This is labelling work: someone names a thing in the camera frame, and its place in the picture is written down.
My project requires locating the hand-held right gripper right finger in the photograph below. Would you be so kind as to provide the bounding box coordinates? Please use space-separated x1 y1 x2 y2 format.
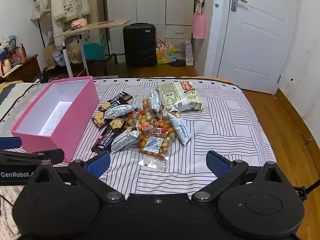
191 151 287 203

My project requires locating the silver door handle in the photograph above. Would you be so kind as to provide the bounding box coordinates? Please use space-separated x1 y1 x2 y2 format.
232 0 248 12

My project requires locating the teal bag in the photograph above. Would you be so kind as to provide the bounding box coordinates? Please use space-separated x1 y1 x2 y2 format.
83 34 106 61

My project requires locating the grey yellow blanket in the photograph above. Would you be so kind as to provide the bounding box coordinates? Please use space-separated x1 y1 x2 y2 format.
0 81 34 122

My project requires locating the white wardrobe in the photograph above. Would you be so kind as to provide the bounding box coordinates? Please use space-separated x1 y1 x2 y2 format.
105 0 195 63

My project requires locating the small silver snack packet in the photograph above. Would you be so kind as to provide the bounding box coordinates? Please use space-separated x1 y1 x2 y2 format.
104 102 143 120
166 107 192 147
111 124 140 154
149 87 162 113

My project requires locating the beige shaggy rug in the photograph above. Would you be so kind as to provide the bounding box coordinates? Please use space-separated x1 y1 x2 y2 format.
0 185 24 240

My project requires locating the clear bag of coated peanuts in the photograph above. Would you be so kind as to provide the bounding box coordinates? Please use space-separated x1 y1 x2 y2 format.
125 99 154 128
139 119 177 168
127 119 157 150

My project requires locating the black suitcase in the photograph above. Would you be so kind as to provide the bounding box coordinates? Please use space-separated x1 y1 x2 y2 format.
122 23 157 67

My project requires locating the striped bed sheet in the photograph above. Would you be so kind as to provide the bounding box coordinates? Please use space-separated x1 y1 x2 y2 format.
0 77 277 188

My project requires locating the pink cardboard box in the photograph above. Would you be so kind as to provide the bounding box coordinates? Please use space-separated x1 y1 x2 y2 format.
10 76 100 163

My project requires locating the beige paper bag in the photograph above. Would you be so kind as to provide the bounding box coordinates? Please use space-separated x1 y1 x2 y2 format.
67 40 83 64

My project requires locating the pink hanging bag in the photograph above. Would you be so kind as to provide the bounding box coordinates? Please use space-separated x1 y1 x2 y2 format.
192 12 207 40

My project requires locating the large white noodle packet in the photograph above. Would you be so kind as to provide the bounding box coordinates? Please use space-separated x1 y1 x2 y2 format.
157 81 203 112

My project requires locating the colourful gift box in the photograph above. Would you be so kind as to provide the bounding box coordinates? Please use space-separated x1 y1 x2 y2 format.
156 39 177 65

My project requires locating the cream fluffy coat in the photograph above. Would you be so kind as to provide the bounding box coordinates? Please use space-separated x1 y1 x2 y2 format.
51 0 91 30

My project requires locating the dark wooden cabinet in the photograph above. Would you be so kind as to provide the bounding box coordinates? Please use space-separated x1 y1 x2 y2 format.
0 54 42 83

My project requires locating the canvas tote bag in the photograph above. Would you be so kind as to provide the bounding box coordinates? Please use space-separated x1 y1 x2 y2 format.
30 0 52 22

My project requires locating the black cracker packet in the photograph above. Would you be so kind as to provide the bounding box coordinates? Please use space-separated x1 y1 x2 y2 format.
91 119 125 154
91 92 133 130

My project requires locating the black cable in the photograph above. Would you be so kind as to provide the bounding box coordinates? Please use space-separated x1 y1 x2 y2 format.
294 169 320 202

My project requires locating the white door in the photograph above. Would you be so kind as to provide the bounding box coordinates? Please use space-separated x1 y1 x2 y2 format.
204 0 299 95

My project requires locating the wooden folding table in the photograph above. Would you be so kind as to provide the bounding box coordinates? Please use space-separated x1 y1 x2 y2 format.
54 18 131 78

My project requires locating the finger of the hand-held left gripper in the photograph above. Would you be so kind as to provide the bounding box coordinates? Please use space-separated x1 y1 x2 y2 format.
0 137 22 151
0 149 65 165

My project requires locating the white patterned bag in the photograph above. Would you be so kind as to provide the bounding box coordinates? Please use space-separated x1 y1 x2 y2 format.
185 39 195 66

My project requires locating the pink pouch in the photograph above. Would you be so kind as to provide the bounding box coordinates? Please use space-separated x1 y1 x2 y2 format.
71 19 88 30

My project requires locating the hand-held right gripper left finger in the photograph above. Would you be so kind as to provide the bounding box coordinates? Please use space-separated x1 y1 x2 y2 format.
32 152 125 204

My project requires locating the brown paper bag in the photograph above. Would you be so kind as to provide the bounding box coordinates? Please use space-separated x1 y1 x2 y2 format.
44 44 57 70

